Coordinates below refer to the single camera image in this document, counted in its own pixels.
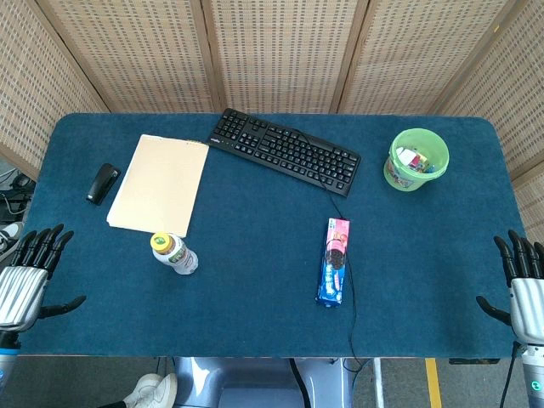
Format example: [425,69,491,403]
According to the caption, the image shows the green plastic bucket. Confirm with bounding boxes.
[383,128,451,193]

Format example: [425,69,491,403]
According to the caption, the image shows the colourful small toy pieces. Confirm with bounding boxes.
[407,155,435,173]

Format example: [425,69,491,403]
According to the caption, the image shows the white table leg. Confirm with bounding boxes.
[371,357,386,408]

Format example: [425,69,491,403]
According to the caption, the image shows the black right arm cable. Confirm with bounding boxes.
[498,342,522,408]

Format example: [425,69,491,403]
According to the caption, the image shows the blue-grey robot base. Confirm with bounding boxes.
[173,356,354,408]

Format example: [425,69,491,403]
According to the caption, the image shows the dark blue table cloth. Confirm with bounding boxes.
[16,112,528,358]

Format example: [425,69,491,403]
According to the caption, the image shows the thin black cable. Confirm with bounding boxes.
[290,127,371,375]

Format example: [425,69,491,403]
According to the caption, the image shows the woven bamboo screen panel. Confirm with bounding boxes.
[201,0,371,115]
[433,0,544,179]
[335,0,526,115]
[0,0,110,182]
[36,0,226,114]
[512,163,544,247]

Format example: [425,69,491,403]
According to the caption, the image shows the white bottle with yellow cap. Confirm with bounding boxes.
[150,231,200,276]

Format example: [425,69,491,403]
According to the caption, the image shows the manila paper folder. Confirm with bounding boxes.
[105,133,210,239]

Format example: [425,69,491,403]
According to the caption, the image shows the black computer keyboard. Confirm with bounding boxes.
[207,107,362,199]

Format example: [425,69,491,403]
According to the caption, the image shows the grey white sneaker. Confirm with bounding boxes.
[0,221,25,261]

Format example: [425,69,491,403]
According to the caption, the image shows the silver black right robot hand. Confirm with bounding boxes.
[475,229,544,348]

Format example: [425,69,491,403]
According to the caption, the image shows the black stapler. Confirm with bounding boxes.
[86,162,122,207]

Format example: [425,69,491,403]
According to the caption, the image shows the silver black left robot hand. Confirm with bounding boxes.
[0,224,88,331]

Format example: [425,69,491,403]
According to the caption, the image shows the blue pink cookie package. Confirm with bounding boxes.
[314,218,352,308]

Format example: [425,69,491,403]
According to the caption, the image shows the black cable bundle on floor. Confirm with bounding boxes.
[0,168,37,223]

